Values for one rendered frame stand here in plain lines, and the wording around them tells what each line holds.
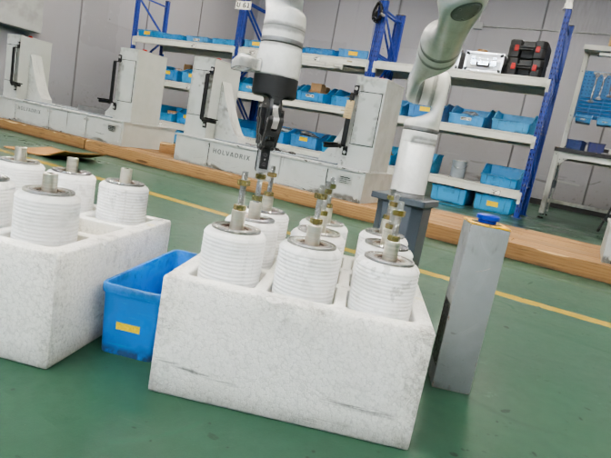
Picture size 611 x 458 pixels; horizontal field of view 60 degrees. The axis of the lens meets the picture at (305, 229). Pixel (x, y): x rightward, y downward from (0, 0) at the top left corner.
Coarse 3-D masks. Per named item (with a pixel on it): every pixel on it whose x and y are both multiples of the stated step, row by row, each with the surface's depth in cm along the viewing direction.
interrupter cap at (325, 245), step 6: (288, 240) 78; (294, 240) 79; (300, 240) 81; (324, 240) 83; (300, 246) 76; (306, 246) 76; (312, 246) 76; (318, 246) 78; (324, 246) 79; (330, 246) 79
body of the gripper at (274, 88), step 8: (256, 80) 86; (264, 80) 85; (272, 80) 85; (280, 80) 85; (288, 80) 86; (256, 88) 86; (264, 88) 85; (272, 88) 85; (280, 88) 85; (288, 88) 86; (296, 88) 88; (264, 96) 89; (272, 96) 85; (280, 96) 86; (288, 96) 86; (264, 104) 90; (272, 104) 85; (280, 104) 86; (280, 112) 86; (264, 120) 88; (264, 128) 88
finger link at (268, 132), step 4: (268, 116) 84; (272, 116) 84; (268, 120) 83; (272, 120) 84; (280, 120) 84; (284, 120) 84; (268, 124) 84; (280, 124) 84; (268, 128) 85; (280, 128) 85; (264, 132) 86; (268, 132) 85; (272, 132) 85; (276, 132) 85; (280, 132) 85; (264, 136) 86; (276, 136) 86; (264, 140) 86; (276, 140) 86; (264, 144) 87
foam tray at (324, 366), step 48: (192, 288) 75; (240, 288) 76; (336, 288) 85; (192, 336) 76; (240, 336) 75; (288, 336) 74; (336, 336) 74; (384, 336) 73; (432, 336) 72; (192, 384) 77; (240, 384) 76; (288, 384) 76; (336, 384) 75; (384, 384) 74; (336, 432) 76; (384, 432) 75
